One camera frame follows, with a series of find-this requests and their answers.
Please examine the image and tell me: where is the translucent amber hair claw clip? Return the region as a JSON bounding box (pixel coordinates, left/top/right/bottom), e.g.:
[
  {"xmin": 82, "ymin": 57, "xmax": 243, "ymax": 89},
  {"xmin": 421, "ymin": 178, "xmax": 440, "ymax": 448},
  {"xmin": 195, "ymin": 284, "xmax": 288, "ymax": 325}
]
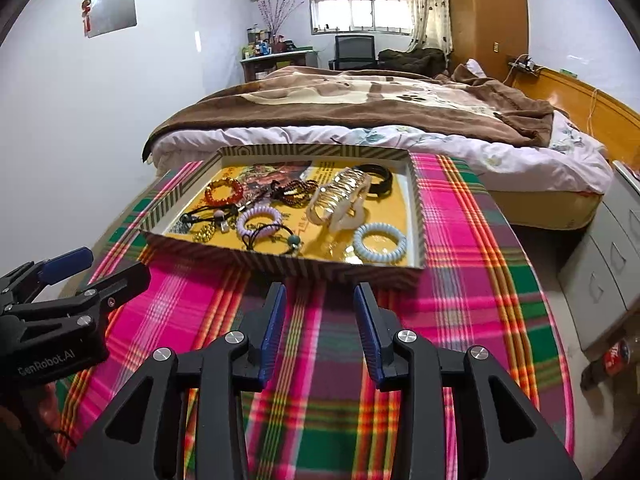
[{"xmin": 306, "ymin": 167, "xmax": 371, "ymax": 233}]

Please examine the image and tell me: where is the black wide bangle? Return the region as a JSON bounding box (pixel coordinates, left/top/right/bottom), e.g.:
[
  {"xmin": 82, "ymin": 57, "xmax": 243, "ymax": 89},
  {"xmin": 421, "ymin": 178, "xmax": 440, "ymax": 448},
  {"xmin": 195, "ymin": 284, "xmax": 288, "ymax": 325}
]
[{"xmin": 356, "ymin": 164, "xmax": 394, "ymax": 198}]

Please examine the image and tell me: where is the desk with clutter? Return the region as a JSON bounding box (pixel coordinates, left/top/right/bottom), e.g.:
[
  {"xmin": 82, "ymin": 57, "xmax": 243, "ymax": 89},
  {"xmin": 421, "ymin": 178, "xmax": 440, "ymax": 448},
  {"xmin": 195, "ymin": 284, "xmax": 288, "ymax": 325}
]
[{"xmin": 241, "ymin": 50, "xmax": 318, "ymax": 82}]

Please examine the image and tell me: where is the yellow printed cardboard box tray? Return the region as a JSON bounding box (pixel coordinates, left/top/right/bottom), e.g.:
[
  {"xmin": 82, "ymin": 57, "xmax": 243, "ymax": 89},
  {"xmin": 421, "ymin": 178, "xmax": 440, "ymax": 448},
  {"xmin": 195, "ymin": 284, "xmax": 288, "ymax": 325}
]
[{"xmin": 140, "ymin": 144, "xmax": 426, "ymax": 289}]

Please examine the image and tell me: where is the pink green plaid tablecloth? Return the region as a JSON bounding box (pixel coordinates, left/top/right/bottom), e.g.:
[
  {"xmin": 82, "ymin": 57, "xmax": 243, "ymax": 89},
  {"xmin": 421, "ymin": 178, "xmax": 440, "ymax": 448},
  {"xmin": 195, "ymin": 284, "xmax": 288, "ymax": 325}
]
[{"xmin": 56, "ymin": 154, "xmax": 575, "ymax": 479}]

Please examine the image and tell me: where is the patterned curtain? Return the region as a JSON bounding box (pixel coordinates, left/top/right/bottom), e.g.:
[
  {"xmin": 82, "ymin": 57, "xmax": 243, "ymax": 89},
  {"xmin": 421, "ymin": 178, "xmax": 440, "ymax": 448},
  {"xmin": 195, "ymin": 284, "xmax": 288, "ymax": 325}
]
[{"xmin": 406, "ymin": 0, "xmax": 452, "ymax": 56}]

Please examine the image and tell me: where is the dark brown bead bracelet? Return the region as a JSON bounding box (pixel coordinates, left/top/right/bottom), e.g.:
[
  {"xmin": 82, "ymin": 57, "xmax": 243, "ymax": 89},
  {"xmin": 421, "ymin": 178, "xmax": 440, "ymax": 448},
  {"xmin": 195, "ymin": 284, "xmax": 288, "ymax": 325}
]
[{"xmin": 269, "ymin": 178, "xmax": 319, "ymax": 208}]

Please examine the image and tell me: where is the red bead bracelet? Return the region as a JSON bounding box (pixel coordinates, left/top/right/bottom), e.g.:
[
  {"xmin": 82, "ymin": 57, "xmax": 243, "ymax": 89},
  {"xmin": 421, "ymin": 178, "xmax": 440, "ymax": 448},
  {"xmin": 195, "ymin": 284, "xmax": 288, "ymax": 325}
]
[{"xmin": 204, "ymin": 178, "xmax": 245, "ymax": 207}]

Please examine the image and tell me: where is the window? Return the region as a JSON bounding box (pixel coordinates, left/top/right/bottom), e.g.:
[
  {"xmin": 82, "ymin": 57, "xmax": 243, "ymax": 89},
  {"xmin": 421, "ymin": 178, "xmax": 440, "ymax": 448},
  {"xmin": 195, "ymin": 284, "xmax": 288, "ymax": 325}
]
[{"xmin": 309, "ymin": 0, "xmax": 412, "ymax": 36}]

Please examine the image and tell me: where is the black office chair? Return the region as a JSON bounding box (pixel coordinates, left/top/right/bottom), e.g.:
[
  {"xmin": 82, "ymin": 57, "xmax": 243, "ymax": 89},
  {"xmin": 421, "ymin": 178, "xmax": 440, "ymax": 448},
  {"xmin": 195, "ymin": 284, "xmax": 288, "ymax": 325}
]
[{"xmin": 329, "ymin": 34, "xmax": 378, "ymax": 70}]

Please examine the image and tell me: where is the wooden wardrobe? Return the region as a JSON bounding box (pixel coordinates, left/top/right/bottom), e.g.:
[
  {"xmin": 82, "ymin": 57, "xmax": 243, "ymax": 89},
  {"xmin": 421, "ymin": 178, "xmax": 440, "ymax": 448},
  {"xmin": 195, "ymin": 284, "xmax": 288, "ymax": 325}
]
[{"xmin": 449, "ymin": 0, "xmax": 529, "ymax": 80}]

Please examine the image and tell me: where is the black cord pendant necklace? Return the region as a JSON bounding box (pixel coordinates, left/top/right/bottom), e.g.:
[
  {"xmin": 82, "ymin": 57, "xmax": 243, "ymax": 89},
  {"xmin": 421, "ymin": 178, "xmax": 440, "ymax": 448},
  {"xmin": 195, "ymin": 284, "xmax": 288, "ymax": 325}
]
[{"xmin": 178, "ymin": 202, "xmax": 241, "ymax": 233}]

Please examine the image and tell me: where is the bed with white floral sheet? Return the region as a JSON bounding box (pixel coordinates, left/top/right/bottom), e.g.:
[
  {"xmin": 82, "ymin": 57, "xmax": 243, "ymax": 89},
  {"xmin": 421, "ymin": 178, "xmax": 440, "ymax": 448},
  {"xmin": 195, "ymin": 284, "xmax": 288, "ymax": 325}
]
[{"xmin": 142, "ymin": 66, "xmax": 614, "ymax": 231}]

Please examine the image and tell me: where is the grey wall panel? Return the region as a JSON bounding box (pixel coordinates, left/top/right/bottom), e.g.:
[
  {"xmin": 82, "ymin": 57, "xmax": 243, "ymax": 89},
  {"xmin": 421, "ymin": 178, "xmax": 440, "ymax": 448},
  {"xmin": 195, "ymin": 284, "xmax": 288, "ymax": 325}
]
[{"xmin": 81, "ymin": 0, "xmax": 137, "ymax": 38}]

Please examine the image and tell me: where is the purple spiral hair tie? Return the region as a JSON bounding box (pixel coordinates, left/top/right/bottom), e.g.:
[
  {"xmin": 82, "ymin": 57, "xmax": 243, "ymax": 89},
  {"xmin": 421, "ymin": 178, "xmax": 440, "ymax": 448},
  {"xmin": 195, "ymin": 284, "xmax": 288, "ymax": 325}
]
[{"xmin": 235, "ymin": 205, "xmax": 286, "ymax": 239}]

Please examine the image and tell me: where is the wooden headboard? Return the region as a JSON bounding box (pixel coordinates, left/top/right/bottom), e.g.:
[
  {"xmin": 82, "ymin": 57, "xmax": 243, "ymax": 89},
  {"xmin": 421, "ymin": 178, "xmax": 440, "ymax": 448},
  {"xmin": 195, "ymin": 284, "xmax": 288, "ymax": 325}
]
[{"xmin": 512, "ymin": 68, "xmax": 640, "ymax": 170}]

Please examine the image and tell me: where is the brown plush blanket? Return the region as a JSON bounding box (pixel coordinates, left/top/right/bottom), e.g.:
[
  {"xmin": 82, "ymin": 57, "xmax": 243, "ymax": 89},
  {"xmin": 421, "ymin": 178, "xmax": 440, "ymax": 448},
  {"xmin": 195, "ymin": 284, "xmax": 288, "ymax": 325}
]
[{"xmin": 141, "ymin": 64, "xmax": 554, "ymax": 159}]

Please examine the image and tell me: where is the operator left hand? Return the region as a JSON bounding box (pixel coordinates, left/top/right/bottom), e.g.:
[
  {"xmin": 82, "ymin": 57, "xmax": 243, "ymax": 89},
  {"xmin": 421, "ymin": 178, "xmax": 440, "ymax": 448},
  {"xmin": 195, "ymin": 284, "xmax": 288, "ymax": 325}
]
[{"xmin": 0, "ymin": 381, "xmax": 66, "ymax": 480}]

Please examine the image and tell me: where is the light blue spiral hair tie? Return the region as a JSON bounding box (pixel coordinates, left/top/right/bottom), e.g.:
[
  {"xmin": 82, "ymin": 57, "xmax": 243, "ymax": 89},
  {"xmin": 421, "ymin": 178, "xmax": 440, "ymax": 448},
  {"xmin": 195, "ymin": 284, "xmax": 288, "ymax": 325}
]
[{"xmin": 351, "ymin": 222, "xmax": 409, "ymax": 265}]

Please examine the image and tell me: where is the grey drawer nightstand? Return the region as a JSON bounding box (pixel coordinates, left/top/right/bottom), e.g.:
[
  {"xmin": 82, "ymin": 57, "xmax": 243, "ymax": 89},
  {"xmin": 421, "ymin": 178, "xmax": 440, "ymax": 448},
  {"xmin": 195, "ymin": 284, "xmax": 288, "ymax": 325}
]
[{"xmin": 559, "ymin": 162, "xmax": 640, "ymax": 350}]

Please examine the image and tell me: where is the cola bottle on floor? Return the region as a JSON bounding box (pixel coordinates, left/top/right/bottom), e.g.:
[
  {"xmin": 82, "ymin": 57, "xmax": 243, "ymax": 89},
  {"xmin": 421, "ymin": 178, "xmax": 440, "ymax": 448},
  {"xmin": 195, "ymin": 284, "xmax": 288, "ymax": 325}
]
[{"xmin": 580, "ymin": 334, "xmax": 639, "ymax": 391}]

